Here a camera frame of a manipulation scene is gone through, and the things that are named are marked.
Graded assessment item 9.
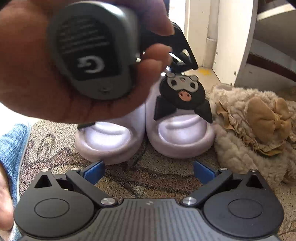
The cream fluffy bow slipper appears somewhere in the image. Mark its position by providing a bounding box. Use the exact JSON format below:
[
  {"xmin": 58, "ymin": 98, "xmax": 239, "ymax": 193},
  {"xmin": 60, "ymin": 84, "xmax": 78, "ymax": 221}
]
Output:
[{"xmin": 208, "ymin": 84, "xmax": 296, "ymax": 189}]

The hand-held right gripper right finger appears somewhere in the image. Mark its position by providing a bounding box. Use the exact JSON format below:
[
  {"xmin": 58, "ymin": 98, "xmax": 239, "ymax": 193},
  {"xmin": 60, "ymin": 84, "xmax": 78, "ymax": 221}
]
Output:
[{"xmin": 181, "ymin": 160, "xmax": 264, "ymax": 207}]

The printed cartoon doormat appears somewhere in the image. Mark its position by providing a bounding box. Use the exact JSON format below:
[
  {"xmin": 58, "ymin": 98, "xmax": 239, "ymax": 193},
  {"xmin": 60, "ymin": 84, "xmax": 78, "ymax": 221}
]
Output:
[{"xmin": 20, "ymin": 86, "xmax": 296, "ymax": 241}]

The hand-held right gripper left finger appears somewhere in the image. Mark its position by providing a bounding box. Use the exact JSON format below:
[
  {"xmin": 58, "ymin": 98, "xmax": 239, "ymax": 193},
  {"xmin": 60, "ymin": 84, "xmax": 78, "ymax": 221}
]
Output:
[{"xmin": 35, "ymin": 160, "xmax": 118, "ymax": 207}]

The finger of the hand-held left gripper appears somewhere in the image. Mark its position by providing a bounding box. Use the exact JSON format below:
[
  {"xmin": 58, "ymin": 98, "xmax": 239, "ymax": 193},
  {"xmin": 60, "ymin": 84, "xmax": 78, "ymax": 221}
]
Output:
[{"xmin": 170, "ymin": 47, "xmax": 199, "ymax": 72}]

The purple slide slipper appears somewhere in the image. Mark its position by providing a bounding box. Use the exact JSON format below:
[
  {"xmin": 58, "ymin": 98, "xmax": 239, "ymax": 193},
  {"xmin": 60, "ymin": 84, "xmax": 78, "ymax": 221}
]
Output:
[
  {"xmin": 75, "ymin": 100, "xmax": 147, "ymax": 165},
  {"xmin": 144, "ymin": 70, "xmax": 216, "ymax": 159}
]

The person's left hand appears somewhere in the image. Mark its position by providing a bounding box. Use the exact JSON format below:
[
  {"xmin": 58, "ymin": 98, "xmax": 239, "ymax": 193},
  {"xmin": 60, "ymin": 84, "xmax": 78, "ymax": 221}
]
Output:
[{"xmin": 0, "ymin": 0, "xmax": 175, "ymax": 123}]

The white shoe cabinet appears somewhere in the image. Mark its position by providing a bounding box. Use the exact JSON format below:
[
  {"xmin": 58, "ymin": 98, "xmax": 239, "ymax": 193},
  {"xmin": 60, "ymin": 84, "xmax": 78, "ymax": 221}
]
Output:
[{"xmin": 217, "ymin": 0, "xmax": 296, "ymax": 86}]

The person's jeans-clad leg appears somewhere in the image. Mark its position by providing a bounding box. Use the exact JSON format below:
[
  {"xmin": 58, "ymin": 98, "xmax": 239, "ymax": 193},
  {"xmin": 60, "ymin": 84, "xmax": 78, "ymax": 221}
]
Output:
[{"xmin": 0, "ymin": 123, "xmax": 31, "ymax": 232}]

